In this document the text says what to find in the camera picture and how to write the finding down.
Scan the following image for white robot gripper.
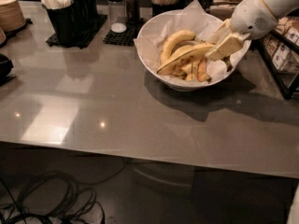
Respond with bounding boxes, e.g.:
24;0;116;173
206;0;278;61

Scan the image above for large front yellow banana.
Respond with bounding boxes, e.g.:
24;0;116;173
157;43;213;76

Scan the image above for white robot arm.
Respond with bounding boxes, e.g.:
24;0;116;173
206;0;299;61

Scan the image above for small bananas at bowl bottom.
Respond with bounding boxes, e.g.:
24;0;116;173
172;59;211;82

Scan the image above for upper curved yellow banana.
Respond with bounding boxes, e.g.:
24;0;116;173
160;30;201;63

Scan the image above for white paper liner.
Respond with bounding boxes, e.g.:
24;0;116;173
133;0;252;86

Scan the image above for small packets in rack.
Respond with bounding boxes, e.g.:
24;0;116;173
262;17;299;74

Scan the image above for dark pepper shaker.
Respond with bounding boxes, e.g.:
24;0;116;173
125;0;140;24

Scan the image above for clear salt shaker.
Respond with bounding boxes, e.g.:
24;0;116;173
107;0;127;34

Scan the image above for black cup behind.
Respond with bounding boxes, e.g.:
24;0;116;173
73;0;97;31

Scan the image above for black cup with white packets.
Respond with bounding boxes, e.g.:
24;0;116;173
41;0;75;47

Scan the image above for black object at left edge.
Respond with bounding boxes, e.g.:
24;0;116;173
0;54;15;86

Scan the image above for black wire rack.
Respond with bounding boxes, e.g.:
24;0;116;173
255;29;299;99

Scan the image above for black cables on floor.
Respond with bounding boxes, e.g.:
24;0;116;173
0;162;129;224

